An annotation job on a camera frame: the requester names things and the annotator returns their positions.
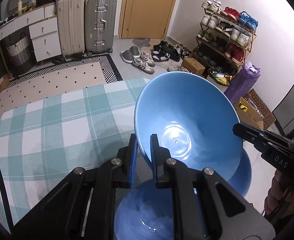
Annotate black white sneakers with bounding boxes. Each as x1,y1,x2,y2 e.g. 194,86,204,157
151,40,181,62

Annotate person's right hand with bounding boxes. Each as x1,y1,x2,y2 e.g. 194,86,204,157
264,170,289,215

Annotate wooden shoe rack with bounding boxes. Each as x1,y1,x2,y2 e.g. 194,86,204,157
192,8,257,81

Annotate beige suitcase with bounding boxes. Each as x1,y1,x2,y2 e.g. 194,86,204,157
56,0,85,56

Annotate blue bowl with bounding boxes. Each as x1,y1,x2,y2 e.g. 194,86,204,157
134,72,243,180
114,179,174,239
228,149,252,197

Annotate small brown cardboard box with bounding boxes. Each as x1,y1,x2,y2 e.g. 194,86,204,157
182,57,205,76

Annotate teal checked tablecloth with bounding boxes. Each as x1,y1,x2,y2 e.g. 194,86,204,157
0,78,148,222

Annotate wooden door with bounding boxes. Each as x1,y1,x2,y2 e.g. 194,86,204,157
118,0,176,39

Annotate silver suitcase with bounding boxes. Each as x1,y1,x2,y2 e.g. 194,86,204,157
84,0,117,54

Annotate patterned floor rug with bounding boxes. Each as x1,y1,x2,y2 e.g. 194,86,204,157
0,54,122,120

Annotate purple yoga mat roll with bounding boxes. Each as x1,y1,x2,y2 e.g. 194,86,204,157
224,61,261,104

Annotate white drawer desk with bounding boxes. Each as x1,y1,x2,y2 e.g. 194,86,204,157
0,3,61,62

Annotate blue bowl front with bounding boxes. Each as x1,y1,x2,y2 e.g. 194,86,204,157
114,179,174,239

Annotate grey slippers pair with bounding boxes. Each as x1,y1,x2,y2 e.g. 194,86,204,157
120,46,140,63

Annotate white grey sneakers pair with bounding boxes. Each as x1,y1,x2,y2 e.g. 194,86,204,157
132,50,155,75

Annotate woven laundry basket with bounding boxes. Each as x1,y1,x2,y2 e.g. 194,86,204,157
7,32,35,76

